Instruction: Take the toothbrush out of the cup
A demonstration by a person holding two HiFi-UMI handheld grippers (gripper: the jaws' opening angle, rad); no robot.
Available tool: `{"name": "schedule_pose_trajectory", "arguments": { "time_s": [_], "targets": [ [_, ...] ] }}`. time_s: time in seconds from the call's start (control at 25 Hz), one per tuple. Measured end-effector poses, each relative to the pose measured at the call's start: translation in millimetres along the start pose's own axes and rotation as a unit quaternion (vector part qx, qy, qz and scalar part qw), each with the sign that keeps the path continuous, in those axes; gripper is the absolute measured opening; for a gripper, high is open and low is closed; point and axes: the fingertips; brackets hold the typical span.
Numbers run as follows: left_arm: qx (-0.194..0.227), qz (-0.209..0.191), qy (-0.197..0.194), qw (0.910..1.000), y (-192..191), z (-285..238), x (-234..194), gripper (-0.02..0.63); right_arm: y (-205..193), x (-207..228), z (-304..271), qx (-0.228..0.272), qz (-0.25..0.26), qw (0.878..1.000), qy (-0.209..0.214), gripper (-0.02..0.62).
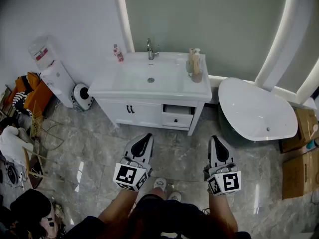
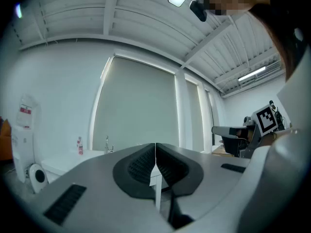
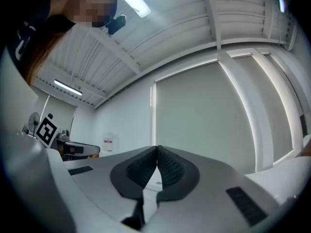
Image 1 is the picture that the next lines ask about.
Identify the wooden stool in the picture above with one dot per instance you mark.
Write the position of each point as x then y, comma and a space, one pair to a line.
35, 168

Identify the chrome faucet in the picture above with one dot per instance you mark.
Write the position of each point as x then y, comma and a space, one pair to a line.
149, 50

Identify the white ceramic washbasin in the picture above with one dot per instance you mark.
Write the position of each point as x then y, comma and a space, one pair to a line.
139, 78

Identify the teal container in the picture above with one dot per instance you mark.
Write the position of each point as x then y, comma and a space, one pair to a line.
311, 144

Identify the white vanity cabinet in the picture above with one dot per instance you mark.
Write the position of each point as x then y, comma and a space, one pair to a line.
144, 113

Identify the person's dark clothing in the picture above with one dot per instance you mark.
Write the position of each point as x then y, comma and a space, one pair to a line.
152, 202

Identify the metal sink drain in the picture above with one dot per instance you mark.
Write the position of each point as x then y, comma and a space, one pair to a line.
150, 80

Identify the clear large water bottle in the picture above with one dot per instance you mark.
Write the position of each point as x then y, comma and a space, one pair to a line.
41, 51

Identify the white arched wall frame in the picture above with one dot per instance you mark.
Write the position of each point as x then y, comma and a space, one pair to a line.
124, 21
309, 83

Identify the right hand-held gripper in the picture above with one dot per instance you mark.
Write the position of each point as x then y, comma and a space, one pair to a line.
229, 182

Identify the orange cloth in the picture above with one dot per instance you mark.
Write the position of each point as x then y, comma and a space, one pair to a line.
37, 96

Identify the white round floor appliance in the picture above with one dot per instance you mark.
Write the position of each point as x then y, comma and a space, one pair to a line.
83, 97

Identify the pink patterned cloth item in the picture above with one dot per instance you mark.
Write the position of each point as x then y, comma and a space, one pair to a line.
48, 220

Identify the white freestanding bathtub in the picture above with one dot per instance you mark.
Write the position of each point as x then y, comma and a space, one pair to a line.
256, 108

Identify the beige ceramic cup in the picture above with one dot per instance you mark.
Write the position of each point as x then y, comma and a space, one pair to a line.
197, 78

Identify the white cabinet drawer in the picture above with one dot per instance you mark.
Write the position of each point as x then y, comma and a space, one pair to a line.
177, 120

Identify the person's left forearm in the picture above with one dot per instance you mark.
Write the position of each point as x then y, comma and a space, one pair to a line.
117, 205

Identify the person's right forearm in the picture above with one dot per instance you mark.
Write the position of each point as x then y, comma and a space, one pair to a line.
223, 213

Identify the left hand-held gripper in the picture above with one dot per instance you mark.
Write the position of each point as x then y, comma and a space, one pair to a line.
124, 174

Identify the cardboard box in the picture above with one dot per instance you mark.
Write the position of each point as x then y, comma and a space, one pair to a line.
291, 144
299, 175
307, 123

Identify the striped black white cloth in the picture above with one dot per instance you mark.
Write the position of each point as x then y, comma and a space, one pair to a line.
20, 101

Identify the pink shampoo bottle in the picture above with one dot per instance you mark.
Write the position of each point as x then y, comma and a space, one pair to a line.
118, 53

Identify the white water dispenser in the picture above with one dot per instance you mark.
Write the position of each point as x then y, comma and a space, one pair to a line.
59, 83

